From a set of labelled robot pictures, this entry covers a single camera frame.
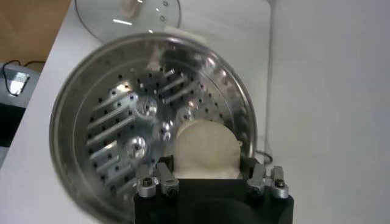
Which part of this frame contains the white steamed baozi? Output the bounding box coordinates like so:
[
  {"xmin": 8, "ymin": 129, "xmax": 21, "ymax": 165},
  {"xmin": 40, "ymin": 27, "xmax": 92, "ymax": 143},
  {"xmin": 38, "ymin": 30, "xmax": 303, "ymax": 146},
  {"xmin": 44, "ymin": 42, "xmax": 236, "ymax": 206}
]
[{"xmin": 175, "ymin": 119, "xmax": 242, "ymax": 180}]

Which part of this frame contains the black cable on grey box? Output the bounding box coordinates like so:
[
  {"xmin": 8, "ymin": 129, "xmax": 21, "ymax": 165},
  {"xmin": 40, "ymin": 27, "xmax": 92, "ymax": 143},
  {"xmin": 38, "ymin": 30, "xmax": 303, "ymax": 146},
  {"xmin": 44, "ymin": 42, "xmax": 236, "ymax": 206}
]
[{"xmin": 1, "ymin": 60, "xmax": 46, "ymax": 97}]

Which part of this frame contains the grey box device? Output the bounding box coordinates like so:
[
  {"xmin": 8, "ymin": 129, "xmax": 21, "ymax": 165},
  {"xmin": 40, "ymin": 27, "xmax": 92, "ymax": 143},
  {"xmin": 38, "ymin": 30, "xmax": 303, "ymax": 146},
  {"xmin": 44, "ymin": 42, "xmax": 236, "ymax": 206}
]
[{"xmin": 0, "ymin": 62, "xmax": 40, "ymax": 147}]

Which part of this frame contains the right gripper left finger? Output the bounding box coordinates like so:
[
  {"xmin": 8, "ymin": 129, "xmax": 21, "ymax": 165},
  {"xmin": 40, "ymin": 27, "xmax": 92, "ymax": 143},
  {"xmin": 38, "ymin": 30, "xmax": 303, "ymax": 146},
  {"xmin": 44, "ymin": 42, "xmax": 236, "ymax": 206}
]
[{"xmin": 135, "ymin": 155, "xmax": 180, "ymax": 199}]

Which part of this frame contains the cooker power cord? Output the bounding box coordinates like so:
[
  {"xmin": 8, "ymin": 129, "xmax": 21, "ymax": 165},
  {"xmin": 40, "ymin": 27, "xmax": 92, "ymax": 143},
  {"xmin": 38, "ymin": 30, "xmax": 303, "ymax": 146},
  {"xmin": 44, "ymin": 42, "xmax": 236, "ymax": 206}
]
[{"xmin": 255, "ymin": 148, "xmax": 274, "ymax": 166}]

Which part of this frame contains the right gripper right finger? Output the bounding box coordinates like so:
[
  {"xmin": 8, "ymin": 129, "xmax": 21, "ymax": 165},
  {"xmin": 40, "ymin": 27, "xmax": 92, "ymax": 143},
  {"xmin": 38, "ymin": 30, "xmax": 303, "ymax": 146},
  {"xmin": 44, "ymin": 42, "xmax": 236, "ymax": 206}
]
[{"xmin": 241, "ymin": 156, "xmax": 289, "ymax": 200}]

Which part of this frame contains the stainless steel steamer basket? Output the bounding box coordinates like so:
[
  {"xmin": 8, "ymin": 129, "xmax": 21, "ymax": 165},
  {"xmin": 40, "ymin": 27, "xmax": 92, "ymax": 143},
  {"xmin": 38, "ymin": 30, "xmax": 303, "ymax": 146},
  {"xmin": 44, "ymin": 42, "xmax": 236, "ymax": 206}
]
[{"xmin": 49, "ymin": 26, "xmax": 258, "ymax": 224}]

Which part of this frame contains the glass lid with cream handle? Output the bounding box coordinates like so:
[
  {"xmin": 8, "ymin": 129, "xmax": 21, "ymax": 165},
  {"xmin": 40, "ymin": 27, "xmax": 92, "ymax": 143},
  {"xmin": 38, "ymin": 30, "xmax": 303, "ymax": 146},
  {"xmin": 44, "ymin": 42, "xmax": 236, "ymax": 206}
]
[{"xmin": 74, "ymin": 0, "xmax": 182, "ymax": 43}]

